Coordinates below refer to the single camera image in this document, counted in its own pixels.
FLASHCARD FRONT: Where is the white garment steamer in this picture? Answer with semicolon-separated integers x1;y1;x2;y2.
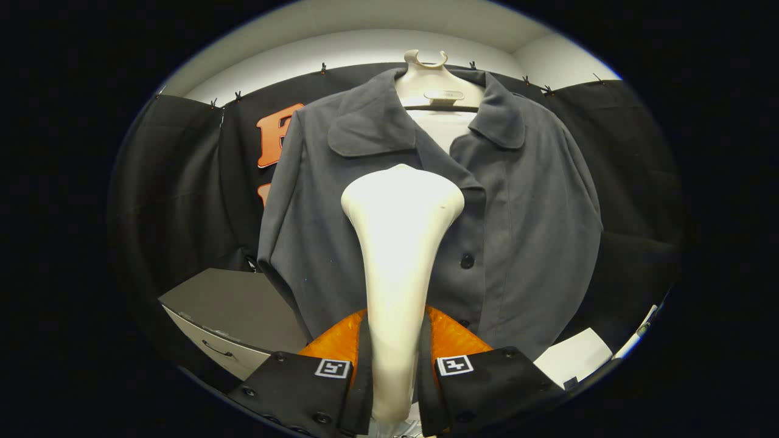
341;164;466;425

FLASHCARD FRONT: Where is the white square table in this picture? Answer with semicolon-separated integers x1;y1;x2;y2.
534;327;614;390

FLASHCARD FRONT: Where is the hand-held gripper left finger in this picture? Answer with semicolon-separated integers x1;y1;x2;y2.
228;307;374;438

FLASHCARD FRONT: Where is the white side table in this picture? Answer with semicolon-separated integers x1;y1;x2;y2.
613;304;659;361

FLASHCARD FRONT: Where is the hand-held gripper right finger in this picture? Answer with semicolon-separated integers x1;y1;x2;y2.
416;304;567;437

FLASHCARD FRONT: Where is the cream garment hanger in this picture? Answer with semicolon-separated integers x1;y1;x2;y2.
394;50;485;113

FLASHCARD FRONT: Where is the grey drawer cabinet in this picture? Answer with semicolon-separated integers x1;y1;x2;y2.
158;268;309;383

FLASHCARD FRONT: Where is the grey button-up shirt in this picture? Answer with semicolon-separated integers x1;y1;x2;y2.
257;66;604;361

